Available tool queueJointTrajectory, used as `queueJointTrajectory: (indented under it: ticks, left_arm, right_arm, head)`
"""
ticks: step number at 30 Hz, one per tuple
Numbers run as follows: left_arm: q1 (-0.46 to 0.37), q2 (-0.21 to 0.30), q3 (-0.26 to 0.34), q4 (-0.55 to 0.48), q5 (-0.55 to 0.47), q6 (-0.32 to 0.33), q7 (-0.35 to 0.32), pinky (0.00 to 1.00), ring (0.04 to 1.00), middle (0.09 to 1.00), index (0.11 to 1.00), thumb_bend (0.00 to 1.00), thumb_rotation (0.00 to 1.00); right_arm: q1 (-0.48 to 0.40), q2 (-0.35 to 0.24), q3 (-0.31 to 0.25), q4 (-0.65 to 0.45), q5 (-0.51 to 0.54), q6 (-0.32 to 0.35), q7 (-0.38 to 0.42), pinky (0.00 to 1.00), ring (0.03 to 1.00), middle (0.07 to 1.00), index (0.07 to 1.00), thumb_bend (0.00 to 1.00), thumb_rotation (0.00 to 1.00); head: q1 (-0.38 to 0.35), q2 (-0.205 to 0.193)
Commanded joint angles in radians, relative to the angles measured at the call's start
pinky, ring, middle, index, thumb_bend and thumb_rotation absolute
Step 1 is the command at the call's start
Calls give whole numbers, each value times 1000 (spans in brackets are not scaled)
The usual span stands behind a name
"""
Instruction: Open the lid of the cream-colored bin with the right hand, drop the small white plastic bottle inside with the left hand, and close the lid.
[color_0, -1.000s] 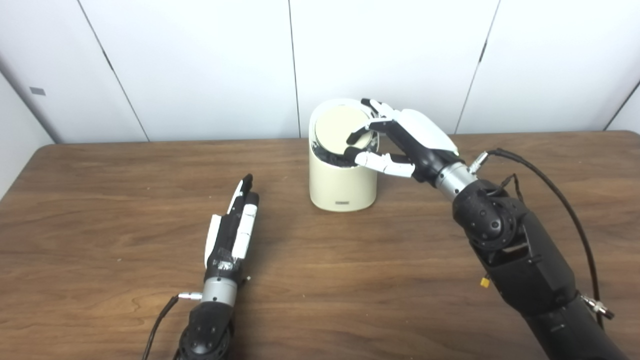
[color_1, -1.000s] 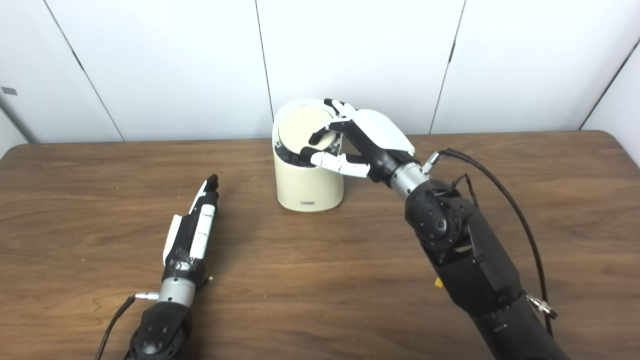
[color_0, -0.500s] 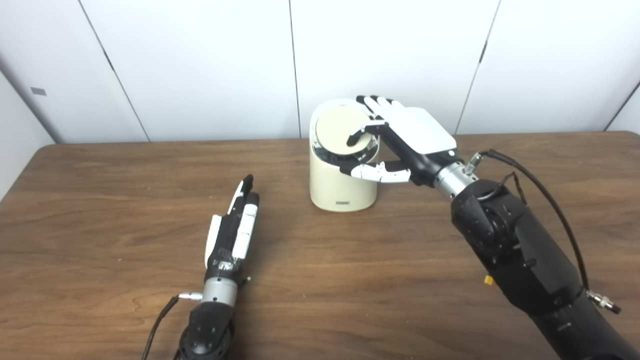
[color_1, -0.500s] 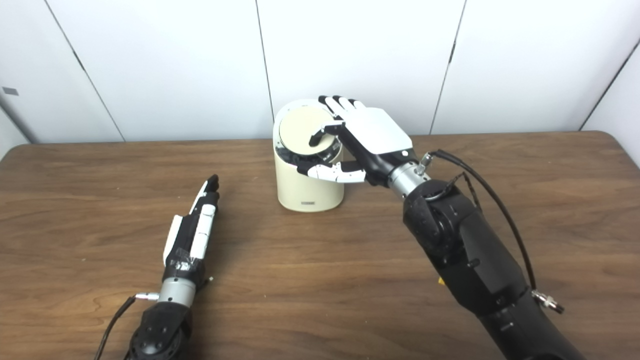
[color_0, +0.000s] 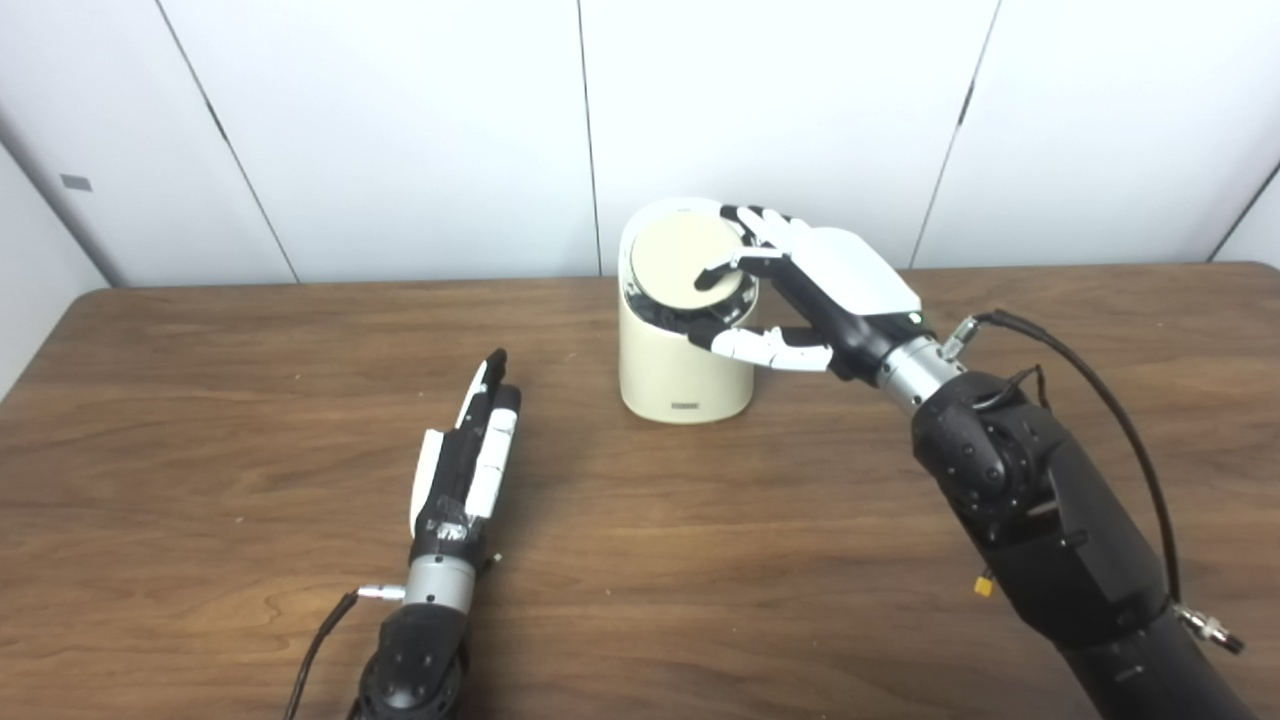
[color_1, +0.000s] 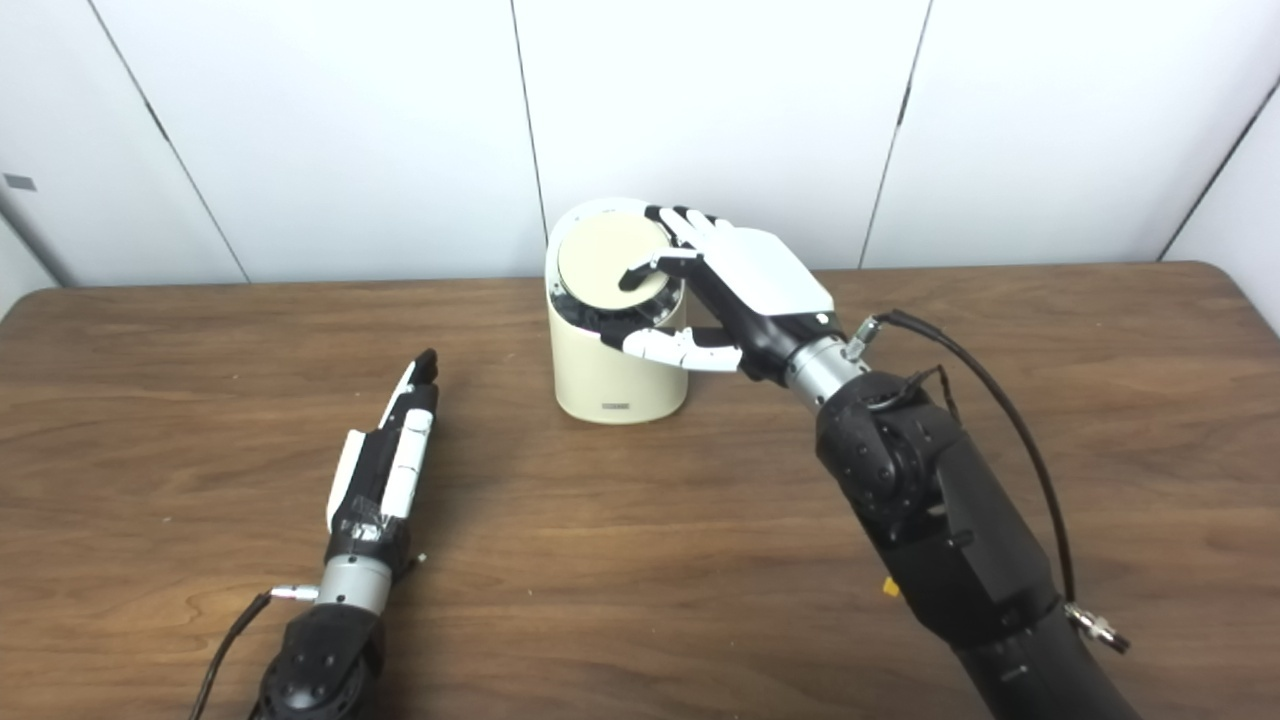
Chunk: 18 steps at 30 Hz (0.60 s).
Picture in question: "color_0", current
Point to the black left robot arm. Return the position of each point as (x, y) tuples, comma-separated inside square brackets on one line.
[(415, 650)]

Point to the small yellow connector tag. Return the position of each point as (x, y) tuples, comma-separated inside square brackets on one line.
[(985, 584)]

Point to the cream-colored bin body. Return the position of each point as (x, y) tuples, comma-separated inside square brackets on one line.
[(665, 375)]

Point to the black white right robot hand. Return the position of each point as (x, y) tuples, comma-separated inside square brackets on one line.
[(850, 275)]

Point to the small grey wall label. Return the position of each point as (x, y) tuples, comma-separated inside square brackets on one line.
[(76, 182)]

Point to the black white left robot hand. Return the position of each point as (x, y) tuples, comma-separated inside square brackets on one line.
[(465, 470)]

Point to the cream round bin lid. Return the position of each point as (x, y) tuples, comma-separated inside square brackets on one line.
[(675, 255)]

